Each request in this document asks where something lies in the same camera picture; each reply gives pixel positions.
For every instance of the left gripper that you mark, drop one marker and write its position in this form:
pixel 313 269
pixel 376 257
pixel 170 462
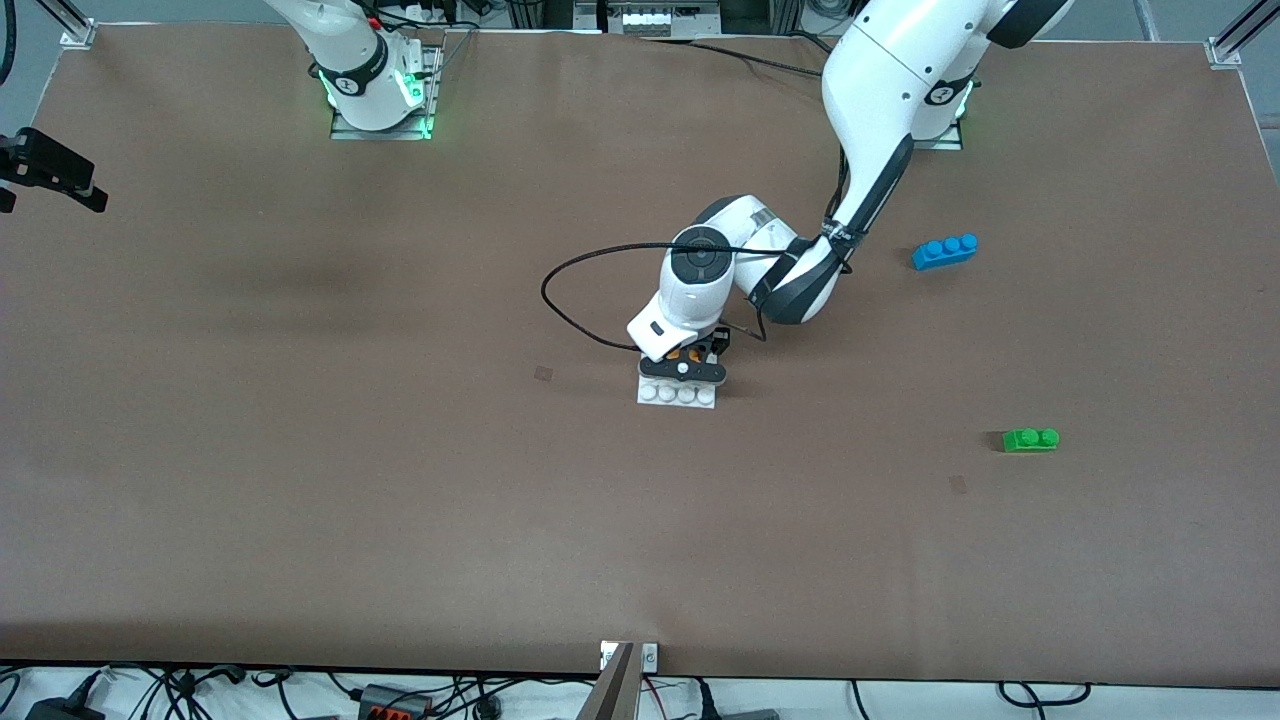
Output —
pixel 714 343

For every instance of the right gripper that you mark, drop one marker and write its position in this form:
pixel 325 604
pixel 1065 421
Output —
pixel 42 160

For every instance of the white studded base plate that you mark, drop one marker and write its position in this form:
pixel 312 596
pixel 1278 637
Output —
pixel 680 395

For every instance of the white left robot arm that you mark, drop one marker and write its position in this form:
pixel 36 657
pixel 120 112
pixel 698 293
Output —
pixel 890 90

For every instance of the blue three-stud block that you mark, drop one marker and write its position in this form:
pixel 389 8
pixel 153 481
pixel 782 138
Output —
pixel 945 251

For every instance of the green two-stud block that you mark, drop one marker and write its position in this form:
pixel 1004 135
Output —
pixel 1031 439

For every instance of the metal box with white connectors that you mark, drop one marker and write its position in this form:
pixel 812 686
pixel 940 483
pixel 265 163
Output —
pixel 660 17

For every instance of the black plug connector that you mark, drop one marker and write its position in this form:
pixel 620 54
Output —
pixel 740 713

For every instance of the black device with red buttons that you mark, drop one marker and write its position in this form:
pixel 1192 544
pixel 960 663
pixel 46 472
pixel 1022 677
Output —
pixel 395 702

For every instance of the black power adapter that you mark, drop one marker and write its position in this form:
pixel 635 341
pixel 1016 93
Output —
pixel 65 710

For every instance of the aluminium corner bracket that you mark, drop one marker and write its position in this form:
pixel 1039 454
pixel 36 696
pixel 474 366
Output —
pixel 78 33
pixel 1235 40

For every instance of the small metal bracket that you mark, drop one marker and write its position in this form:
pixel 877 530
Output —
pixel 650 656

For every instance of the grey camera pole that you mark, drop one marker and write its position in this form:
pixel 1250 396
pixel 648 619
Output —
pixel 612 690

